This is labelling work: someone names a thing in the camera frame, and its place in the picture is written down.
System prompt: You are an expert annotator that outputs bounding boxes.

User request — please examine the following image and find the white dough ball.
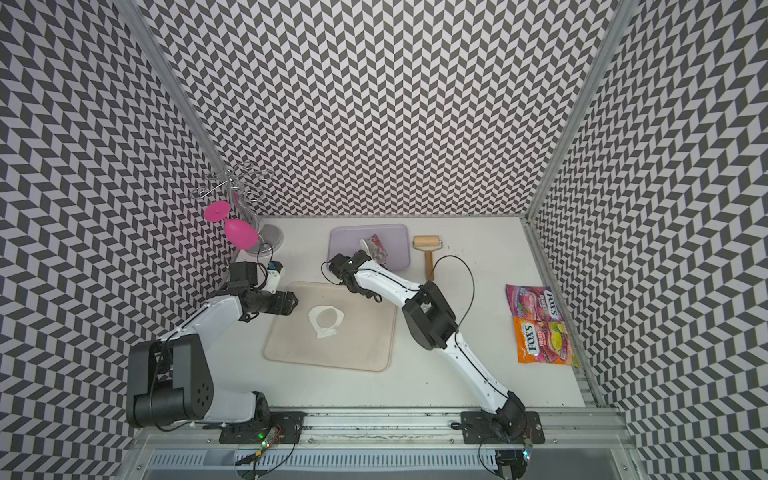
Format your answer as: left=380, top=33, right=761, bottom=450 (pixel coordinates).
left=308, top=305, right=344, bottom=339

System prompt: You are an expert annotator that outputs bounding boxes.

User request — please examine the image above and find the beige plastic tray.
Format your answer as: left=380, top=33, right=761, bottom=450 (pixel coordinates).
left=263, top=282, right=398, bottom=373

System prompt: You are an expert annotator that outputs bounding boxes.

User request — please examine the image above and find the wooden dough roller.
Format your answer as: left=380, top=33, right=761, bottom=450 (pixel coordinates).
left=412, top=235, right=443, bottom=281

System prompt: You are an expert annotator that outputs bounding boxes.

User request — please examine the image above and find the black handled metal spatula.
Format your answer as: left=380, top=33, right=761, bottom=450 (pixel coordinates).
left=367, top=234, right=388, bottom=266

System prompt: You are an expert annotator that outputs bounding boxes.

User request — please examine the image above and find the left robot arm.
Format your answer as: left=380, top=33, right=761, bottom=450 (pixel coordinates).
left=126, top=260, right=298, bottom=431

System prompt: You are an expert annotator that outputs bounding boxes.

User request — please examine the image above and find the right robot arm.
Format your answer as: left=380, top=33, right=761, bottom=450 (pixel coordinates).
left=327, top=250, right=526, bottom=427

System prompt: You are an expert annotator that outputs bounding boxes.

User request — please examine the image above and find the purple plastic tray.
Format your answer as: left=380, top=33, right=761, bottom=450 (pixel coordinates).
left=327, top=224, right=411, bottom=272

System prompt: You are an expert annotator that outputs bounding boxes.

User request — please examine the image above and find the pink wine glass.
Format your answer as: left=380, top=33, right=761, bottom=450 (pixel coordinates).
left=203, top=200, right=260, bottom=250

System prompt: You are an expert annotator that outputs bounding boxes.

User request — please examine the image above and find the colourful candy bag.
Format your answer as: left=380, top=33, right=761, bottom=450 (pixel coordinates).
left=505, top=285, right=580, bottom=368

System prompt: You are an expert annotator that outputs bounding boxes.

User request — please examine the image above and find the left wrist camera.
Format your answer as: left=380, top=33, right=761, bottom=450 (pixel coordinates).
left=264, top=260, right=283, bottom=293

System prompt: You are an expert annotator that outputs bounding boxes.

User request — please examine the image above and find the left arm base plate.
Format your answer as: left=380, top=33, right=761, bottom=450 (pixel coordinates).
left=219, top=411, right=306, bottom=445

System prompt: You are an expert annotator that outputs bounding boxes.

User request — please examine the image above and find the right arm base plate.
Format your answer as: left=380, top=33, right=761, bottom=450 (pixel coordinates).
left=453, top=410, right=546, bottom=445

